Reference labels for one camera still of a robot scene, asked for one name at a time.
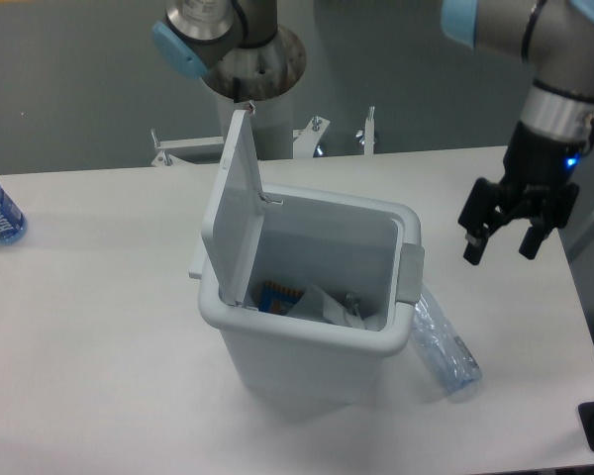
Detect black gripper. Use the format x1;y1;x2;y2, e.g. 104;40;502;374
457;122;586;265

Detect crushed clear plastic bottle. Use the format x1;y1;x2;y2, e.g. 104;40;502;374
411;283;482;403

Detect clear plastic bag with label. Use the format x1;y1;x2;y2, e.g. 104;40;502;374
286;285;366;330

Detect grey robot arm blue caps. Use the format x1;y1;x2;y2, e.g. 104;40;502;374
151;1;594;264

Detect white plastic trash can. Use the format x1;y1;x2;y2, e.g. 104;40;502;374
198;185;425;403

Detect white trash can lid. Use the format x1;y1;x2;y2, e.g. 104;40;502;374
189;110;264;306

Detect silver foil wrapper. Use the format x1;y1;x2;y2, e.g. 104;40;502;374
344;292;362;320

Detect blue snack wrapper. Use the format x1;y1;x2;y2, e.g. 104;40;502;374
258;280;304;316

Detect white right table bracket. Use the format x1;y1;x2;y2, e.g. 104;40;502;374
354;106;377;156

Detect white table bracket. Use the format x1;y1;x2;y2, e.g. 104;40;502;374
293;116;331;159
354;106;377;156
150;129;224;167

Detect white middle table bracket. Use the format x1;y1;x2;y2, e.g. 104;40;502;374
293;116;331;159

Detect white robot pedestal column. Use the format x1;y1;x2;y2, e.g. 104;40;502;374
196;25;308;162

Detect white left table bracket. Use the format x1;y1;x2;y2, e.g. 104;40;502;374
150;129;224;167

